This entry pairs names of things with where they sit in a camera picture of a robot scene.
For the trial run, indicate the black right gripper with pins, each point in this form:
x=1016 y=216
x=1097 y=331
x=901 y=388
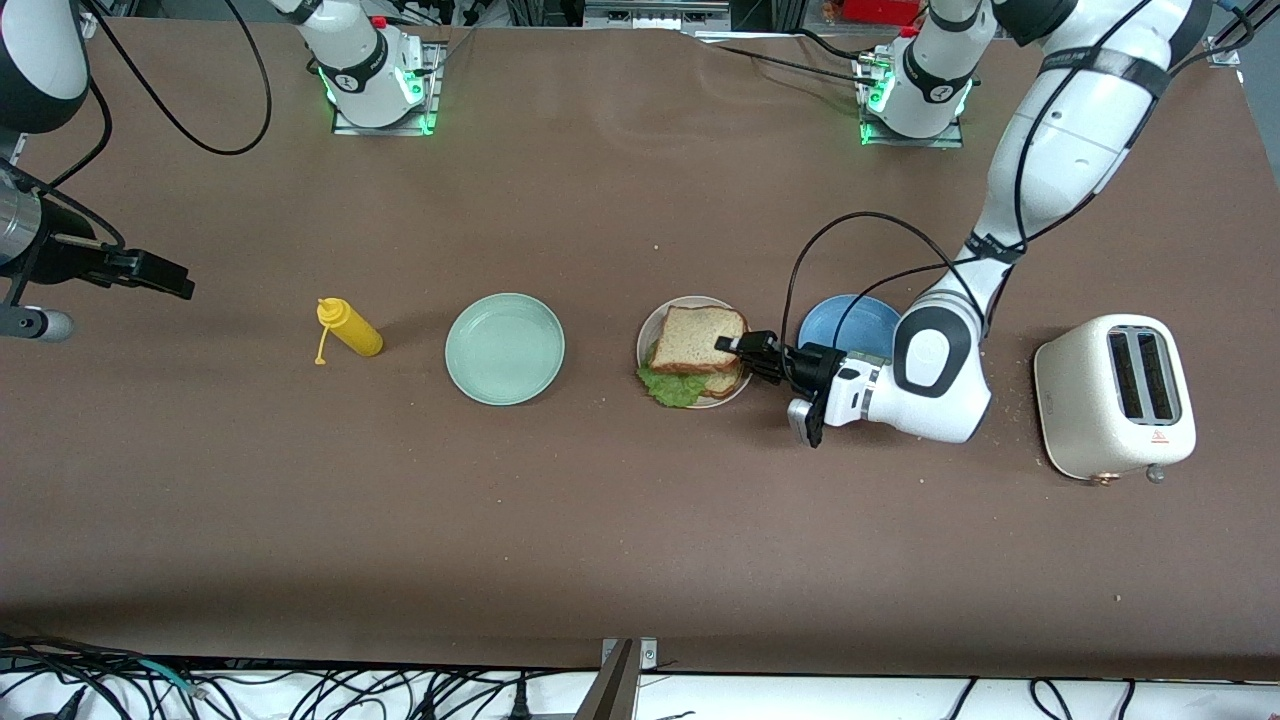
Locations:
x=60 y=256

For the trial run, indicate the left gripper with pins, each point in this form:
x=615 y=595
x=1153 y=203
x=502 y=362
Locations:
x=814 y=366

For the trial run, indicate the light crust bread slice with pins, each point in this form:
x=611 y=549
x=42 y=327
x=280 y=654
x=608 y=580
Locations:
x=728 y=386

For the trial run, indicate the dark crust bread slice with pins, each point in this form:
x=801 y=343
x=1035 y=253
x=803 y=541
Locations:
x=695 y=340

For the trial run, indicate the green lettuce leaf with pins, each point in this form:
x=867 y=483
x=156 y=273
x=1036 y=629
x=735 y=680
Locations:
x=675 y=390

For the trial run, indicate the yellow mustard squeeze bottle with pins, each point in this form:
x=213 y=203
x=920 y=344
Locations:
x=358 y=338

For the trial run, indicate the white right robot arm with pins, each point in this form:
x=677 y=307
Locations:
x=365 y=65

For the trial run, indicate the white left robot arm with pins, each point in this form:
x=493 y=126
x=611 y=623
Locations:
x=1060 y=150

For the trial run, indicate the blue plate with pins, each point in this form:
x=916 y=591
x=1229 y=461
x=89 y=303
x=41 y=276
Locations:
x=850 y=320

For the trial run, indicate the beige plate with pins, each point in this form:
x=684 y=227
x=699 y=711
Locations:
x=646 y=335

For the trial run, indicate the pale green plate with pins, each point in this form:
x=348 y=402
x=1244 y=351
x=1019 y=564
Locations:
x=505 y=350

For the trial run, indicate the white toaster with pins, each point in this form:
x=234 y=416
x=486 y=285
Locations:
x=1075 y=400

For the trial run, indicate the grey aluminium beam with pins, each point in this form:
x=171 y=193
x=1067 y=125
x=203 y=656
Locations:
x=610 y=695

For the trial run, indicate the red box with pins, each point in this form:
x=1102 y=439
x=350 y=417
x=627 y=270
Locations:
x=885 y=10

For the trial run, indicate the black power plug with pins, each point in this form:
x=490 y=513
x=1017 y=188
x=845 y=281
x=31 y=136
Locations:
x=520 y=705

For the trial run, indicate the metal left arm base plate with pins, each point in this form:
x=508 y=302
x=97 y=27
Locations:
x=910 y=142

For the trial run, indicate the small metal bracket plate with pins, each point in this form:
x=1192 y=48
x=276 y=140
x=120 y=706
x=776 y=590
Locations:
x=648 y=655

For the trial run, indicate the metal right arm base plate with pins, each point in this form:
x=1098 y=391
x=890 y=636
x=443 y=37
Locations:
x=436 y=100

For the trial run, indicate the silver aluminium frame rail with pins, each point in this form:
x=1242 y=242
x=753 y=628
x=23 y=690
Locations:
x=650 y=15

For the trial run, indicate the metal table corner bracket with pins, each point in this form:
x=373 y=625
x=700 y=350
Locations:
x=1222 y=55

